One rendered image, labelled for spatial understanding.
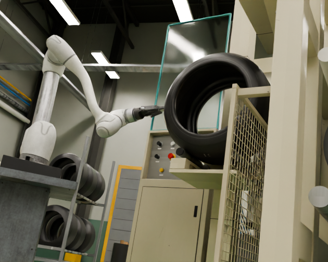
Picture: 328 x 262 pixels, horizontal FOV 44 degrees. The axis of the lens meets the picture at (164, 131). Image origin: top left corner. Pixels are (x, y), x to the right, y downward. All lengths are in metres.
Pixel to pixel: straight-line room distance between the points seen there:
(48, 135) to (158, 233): 1.00
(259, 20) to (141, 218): 1.50
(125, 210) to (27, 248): 9.94
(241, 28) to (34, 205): 1.68
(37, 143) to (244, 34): 1.47
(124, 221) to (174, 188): 9.24
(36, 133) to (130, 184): 9.92
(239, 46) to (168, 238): 1.33
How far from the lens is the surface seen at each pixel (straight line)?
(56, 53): 2.59
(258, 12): 2.26
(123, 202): 12.10
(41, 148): 2.28
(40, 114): 2.58
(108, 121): 2.39
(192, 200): 2.71
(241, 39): 2.76
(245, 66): 2.16
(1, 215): 2.18
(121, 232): 11.98
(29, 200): 2.18
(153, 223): 2.81
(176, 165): 2.11
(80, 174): 5.74
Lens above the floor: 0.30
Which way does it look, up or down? 19 degrees up
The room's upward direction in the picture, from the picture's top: 9 degrees clockwise
